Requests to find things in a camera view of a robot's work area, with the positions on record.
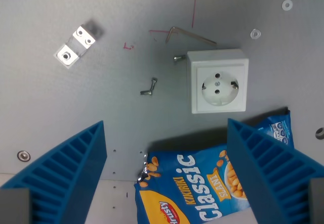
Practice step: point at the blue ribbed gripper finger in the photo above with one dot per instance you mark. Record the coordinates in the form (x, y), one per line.
(273, 173)
(63, 173)

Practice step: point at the round table bolt head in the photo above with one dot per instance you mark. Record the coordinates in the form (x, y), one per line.
(23, 155)

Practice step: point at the blue peanut snack bag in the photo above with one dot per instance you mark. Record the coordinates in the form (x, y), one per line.
(192, 183)

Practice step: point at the small metal screw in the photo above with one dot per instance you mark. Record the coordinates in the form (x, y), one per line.
(146, 92)
(153, 83)
(179, 57)

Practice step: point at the metal allen key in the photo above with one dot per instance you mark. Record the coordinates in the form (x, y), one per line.
(188, 35)

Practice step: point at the clear plastic washer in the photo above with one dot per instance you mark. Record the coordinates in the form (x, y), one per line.
(287, 5)

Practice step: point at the white wall power socket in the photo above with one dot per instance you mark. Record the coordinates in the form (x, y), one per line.
(217, 82)

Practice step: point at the silver metal bracket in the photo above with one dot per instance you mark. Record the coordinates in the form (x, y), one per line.
(77, 45)

